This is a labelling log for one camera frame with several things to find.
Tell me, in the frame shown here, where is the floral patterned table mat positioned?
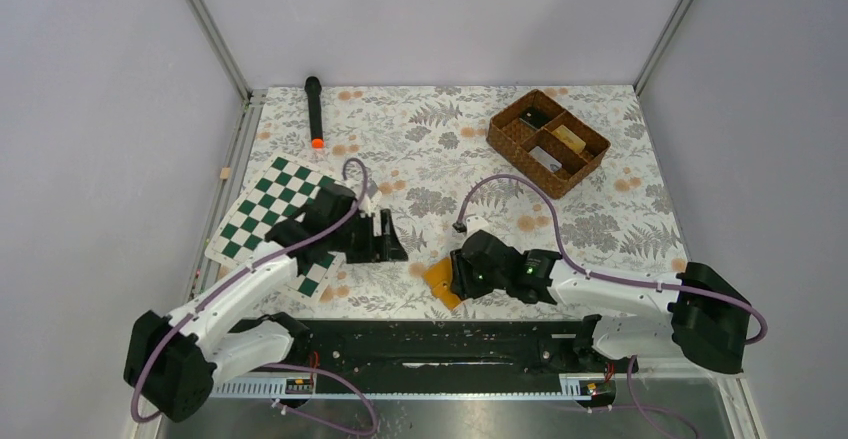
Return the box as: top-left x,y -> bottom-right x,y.
246,85 -> 687,320

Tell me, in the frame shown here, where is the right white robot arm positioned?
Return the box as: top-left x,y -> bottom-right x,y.
448,230 -> 754,375

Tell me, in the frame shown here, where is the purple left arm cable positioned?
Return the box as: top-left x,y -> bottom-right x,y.
129,157 -> 380,439

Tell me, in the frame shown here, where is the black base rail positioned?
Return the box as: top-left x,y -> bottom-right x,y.
232,313 -> 628,397

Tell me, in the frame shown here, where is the grey card in basket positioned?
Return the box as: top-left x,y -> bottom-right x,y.
529,146 -> 562,173

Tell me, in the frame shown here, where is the black item in basket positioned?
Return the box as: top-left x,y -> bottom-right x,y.
519,108 -> 551,129

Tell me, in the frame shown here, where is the black marker orange cap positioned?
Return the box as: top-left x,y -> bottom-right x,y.
304,76 -> 324,149

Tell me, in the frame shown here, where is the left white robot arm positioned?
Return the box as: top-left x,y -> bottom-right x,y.
123,184 -> 408,423

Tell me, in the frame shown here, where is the brown woven divided basket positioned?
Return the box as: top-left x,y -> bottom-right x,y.
487,89 -> 611,199

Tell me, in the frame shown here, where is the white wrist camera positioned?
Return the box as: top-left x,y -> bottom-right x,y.
452,215 -> 490,236
360,190 -> 382,215

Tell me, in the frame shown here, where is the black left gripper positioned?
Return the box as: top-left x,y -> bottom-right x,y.
328,208 -> 407,264

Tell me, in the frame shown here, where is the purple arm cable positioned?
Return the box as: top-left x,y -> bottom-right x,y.
451,173 -> 770,439
129,157 -> 380,439

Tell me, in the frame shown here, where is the yellow block in basket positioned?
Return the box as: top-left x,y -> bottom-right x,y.
552,125 -> 586,154

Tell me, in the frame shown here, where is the green white chessboard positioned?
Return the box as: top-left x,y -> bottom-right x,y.
204,153 -> 341,271

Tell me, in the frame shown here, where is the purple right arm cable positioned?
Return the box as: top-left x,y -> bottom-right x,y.
451,173 -> 770,439

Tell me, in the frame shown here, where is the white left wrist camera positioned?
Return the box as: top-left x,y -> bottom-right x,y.
360,190 -> 382,215

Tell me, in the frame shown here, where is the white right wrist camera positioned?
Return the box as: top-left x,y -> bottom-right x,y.
452,215 -> 490,236

